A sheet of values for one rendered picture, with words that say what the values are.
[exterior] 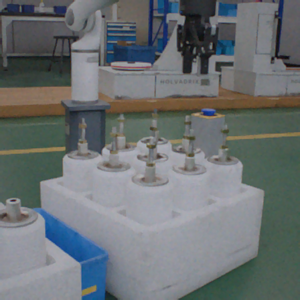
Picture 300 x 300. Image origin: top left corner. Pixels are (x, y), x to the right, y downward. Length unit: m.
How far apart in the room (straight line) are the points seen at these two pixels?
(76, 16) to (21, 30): 7.87
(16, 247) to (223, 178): 0.52
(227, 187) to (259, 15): 2.70
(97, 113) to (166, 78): 1.75
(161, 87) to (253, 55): 0.84
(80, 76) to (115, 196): 0.65
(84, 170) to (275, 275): 0.51
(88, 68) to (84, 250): 0.72
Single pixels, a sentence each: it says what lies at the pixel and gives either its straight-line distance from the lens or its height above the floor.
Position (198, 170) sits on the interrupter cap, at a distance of 0.99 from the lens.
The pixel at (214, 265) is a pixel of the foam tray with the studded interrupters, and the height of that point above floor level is 0.04.
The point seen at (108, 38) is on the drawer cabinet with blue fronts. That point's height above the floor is 0.44.
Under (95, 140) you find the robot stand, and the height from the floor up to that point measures 0.18.
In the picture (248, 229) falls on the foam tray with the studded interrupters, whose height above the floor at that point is 0.09.
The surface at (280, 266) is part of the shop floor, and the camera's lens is 1.17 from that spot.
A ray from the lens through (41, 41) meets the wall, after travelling 9.41.
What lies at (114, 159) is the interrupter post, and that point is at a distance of 0.99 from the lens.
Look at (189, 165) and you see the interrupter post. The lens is 0.98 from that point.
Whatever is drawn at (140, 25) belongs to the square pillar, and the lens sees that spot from 7.53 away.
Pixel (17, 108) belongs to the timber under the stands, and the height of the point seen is 0.05.
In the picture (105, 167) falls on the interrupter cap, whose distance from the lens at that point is 0.99.
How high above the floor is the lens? 0.54
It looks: 15 degrees down
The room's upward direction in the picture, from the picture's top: 2 degrees clockwise
